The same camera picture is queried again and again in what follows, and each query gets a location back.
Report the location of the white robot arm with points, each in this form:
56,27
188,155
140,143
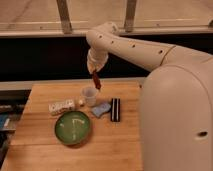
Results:
176,101

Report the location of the red chili pepper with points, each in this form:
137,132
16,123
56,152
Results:
96,80

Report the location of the left metal window post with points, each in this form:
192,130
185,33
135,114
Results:
64,16

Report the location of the metal window post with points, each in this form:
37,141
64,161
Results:
64,16
130,15

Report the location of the green ceramic bowl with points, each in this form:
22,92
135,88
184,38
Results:
72,127

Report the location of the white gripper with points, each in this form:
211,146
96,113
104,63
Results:
96,60

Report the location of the right metal window post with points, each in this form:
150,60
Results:
130,15

